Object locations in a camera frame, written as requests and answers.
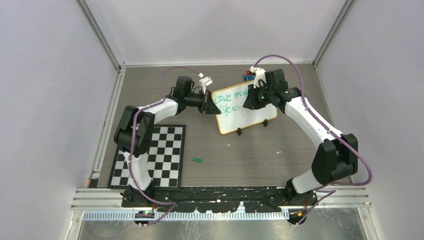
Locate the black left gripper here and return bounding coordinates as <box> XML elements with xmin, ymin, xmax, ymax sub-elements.
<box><xmin>185</xmin><ymin>89</ymin><xmax>221</xmax><ymax>115</ymax></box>

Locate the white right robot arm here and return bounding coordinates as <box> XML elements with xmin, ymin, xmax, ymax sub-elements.
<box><xmin>242</xmin><ymin>66</ymin><xmax>358</xmax><ymax>205</ymax></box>

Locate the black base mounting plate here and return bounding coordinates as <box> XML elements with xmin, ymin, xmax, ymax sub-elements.
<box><xmin>121</xmin><ymin>186</ymin><xmax>317</xmax><ymax>213</ymax></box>

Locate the aluminium front rail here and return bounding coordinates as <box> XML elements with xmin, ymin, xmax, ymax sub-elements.
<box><xmin>71</xmin><ymin>188</ymin><xmax>372</xmax><ymax>222</ymax></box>

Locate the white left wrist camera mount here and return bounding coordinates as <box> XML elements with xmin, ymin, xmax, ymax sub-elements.
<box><xmin>198</xmin><ymin>72</ymin><xmax>213</xmax><ymax>94</ymax></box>

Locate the blue red toy car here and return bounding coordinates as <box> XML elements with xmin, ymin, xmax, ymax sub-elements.
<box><xmin>243</xmin><ymin>70</ymin><xmax>255</xmax><ymax>82</ymax></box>

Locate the green marker cap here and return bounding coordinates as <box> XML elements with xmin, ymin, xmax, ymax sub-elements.
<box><xmin>192</xmin><ymin>158</ymin><xmax>203</xmax><ymax>163</ymax></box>

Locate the yellow framed whiteboard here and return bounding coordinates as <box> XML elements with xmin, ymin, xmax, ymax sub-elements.
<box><xmin>212</xmin><ymin>81</ymin><xmax>278</xmax><ymax>135</ymax></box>

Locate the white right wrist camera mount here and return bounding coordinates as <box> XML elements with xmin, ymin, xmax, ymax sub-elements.
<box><xmin>249</xmin><ymin>65</ymin><xmax>267</xmax><ymax>88</ymax></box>

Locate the black white chessboard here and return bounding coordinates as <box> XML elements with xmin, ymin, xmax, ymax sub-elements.
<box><xmin>107</xmin><ymin>124</ymin><xmax>186</xmax><ymax>191</ymax></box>

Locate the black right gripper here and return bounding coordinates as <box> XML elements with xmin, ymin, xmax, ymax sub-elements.
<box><xmin>244</xmin><ymin>82</ymin><xmax>275</xmax><ymax>110</ymax></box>

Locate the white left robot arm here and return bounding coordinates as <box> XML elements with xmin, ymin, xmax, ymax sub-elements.
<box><xmin>113</xmin><ymin>75</ymin><xmax>221</xmax><ymax>207</ymax></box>

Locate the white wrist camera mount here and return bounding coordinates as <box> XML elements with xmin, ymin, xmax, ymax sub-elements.
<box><xmin>249</xmin><ymin>65</ymin><xmax>267</xmax><ymax>88</ymax></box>
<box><xmin>198</xmin><ymin>72</ymin><xmax>213</xmax><ymax>94</ymax></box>

